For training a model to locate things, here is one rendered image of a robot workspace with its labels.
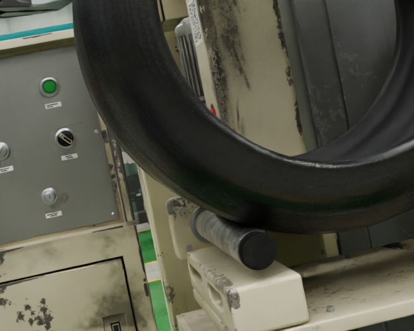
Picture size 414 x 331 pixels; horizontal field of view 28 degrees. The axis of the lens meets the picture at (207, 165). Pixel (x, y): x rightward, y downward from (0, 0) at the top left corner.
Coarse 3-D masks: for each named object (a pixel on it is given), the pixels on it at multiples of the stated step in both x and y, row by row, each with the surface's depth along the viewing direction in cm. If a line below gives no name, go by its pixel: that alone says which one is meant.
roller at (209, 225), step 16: (208, 224) 116; (224, 224) 107; (240, 224) 102; (208, 240) 119; (224, 240) 102; (240, 240) 94; (256, 240) 93; (272, 240) 94; (240, 256) 93; (256, 256) 93; (272, 256) 94
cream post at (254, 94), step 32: (224, 0) 130; (256, 0) 130; (192, 32) 141; (224, 32) 130; (256, 32) 131; (224, 64) 130; (256, 64) 131; (288, 64) 132; (224, 96) 130; (256, 96) 131; (288, 96) 132; (256, 128) 131; (288, 128) 132; (288, 256) 132; (320, 256) 133
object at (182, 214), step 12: (168, 204) 127; (180, 204) 127; (192, 204) 127; (168, 216) 127; (180, 216) 127; (192, 216) 127; (180, 228) 127; (192, 228) 127; (180, 240) 127; (192, 240) 127; (204, 240) 127; (180, 252) 127
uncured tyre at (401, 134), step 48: (96, 0) 91; (144, 0) 90; (96, 48) 92; (144, 48) 90; (96, 96) 97; (144, 96) 90; (192, 96) 90; (384, 96) 123; (144, 144) 94; (192, 144) 91; (240, 144) 92; (336, 144) 122; (384, 144) 123; (192, 192) 95; (240, 192) 93; (288, 192) 93; (336, 192) 94; (384, 192) 95
